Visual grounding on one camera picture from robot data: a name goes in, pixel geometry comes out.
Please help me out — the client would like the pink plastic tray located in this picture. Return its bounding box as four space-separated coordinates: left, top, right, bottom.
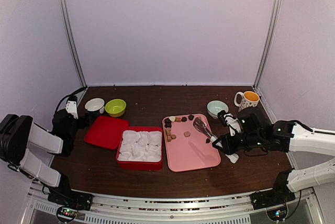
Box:
162 115 221 172

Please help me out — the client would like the green plastic bowl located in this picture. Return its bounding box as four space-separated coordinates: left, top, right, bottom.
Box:
105 99 127 118

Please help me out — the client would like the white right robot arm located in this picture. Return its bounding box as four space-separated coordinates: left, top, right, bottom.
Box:
212 107 334 204

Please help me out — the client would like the red tin lid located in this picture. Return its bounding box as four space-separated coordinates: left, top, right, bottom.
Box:
84 116 129 150

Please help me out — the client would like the aluminium frame post right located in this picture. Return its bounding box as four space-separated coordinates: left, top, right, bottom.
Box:
253 0 283 89

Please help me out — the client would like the white ceramic bowl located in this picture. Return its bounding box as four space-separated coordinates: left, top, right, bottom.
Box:
84 98 105 115

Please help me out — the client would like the light blue ceramic bowl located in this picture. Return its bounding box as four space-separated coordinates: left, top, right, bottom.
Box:
207 100 229 119

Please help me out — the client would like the pink square chocolate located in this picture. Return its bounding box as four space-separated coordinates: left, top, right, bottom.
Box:
184 131 191 137

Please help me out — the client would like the aluminium front rail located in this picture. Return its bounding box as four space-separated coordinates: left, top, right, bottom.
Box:
19 182 326 223

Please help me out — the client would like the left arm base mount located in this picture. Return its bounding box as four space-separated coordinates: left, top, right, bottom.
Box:
48 191 93 210

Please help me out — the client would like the red tin box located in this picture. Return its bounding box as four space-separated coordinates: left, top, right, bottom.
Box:
116 126 164 171

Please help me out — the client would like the white floral mug yellow inside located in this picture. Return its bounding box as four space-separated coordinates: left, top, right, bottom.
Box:
234 91 260 112

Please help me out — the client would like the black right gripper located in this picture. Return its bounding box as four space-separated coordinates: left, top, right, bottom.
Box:
213 131 264 155

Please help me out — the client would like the dark chocolate tray left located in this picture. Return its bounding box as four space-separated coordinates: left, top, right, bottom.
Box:
164 118 172 128

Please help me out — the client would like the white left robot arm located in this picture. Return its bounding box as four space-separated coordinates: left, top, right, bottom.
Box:
1 95 89 205

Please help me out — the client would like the aluminium frame post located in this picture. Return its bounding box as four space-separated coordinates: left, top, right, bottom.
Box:
253 0 283 89
59 0 87 87

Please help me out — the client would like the brown chocolate stack left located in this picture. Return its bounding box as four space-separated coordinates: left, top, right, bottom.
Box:
165 127 176 142

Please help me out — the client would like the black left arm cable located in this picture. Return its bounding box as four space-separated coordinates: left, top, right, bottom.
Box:
54 87 87 115

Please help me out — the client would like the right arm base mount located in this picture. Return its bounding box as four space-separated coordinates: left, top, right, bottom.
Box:
250 189 296 210

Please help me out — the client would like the white paper liner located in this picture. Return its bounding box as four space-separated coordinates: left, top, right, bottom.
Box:
117 130 162 163

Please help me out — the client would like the aluminium frame post left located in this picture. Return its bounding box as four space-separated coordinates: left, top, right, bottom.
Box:
59 0 87 87

